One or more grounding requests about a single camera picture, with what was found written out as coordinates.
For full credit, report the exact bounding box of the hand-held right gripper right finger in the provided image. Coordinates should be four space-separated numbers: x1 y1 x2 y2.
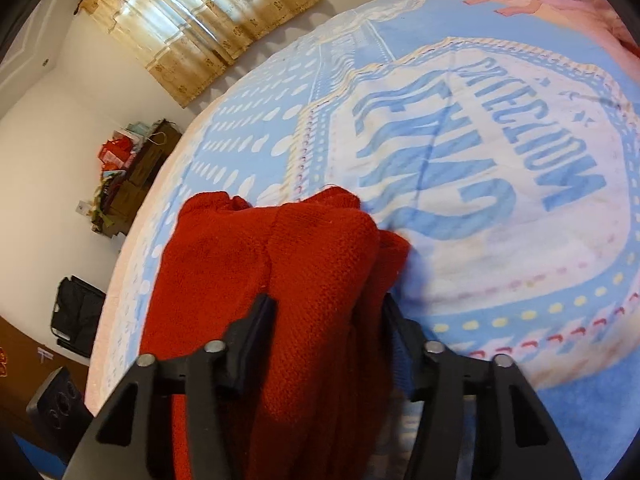
382 292 583 480

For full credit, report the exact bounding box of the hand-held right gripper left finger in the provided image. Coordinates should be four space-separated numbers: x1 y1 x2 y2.
62 294 278 480

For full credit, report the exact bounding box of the red knit sweater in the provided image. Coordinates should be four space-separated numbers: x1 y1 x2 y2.
140 186 426 480

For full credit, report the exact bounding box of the black bag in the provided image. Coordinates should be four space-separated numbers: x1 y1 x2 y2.
50 275 107 358

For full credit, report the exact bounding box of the blue printed blanket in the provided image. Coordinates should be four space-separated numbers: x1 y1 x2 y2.
85 0 640 480

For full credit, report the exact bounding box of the wooden dresser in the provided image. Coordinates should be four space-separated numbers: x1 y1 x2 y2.
92 120 183 238

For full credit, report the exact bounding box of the black device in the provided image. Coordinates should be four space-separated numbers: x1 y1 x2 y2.
26 366 95 466

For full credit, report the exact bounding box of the red packaging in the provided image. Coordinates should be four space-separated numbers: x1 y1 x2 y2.
97 132 136 171

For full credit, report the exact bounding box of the brown wooden cabinet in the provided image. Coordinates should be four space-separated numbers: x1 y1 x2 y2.
0 317 91 441

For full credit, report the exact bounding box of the beige patterned curtain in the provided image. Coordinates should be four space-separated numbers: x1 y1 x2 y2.
75 0 323 108

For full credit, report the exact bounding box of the white door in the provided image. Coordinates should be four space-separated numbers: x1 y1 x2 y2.
0 0 71 116

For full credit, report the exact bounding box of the pink pillow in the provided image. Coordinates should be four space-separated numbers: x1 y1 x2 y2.
585 0 640 61

